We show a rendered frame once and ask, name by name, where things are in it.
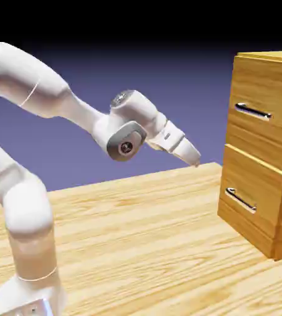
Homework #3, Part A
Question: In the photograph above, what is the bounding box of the long silver drawer handle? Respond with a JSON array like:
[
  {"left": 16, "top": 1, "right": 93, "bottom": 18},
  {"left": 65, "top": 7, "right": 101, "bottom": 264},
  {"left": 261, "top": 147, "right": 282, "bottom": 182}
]
[{"left": 234, "top": 102, "right": 273, "bottom": 122}]

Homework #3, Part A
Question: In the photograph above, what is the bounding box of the short silver drawer handle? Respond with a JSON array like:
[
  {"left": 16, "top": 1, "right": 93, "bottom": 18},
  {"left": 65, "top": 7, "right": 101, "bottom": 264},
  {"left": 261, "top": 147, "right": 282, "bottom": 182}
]
[{"left": 225, "top": 187, "right": 257, "bottom": 215}]

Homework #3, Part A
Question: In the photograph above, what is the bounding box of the large wooden drawer front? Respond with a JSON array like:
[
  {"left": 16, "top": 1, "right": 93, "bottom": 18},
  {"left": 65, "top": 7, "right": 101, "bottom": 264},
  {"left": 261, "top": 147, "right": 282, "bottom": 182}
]
[{"left": 226, "top": 56, "right": 282, "bottom": 173}]

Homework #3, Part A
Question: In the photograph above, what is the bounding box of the small wooden drawer front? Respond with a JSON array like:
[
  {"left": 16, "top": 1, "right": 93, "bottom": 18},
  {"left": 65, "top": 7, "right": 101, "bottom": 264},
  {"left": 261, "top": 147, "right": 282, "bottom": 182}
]
[{"left": 218, "top": 143, "right": 282, "bottom": 239}]

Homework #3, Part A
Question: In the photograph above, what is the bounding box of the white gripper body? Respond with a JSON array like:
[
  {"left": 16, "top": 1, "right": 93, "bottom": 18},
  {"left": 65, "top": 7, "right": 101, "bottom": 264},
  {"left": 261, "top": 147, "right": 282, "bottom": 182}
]
[{"left": 172, "top": 137, "right": 202, "bottom": 168}]

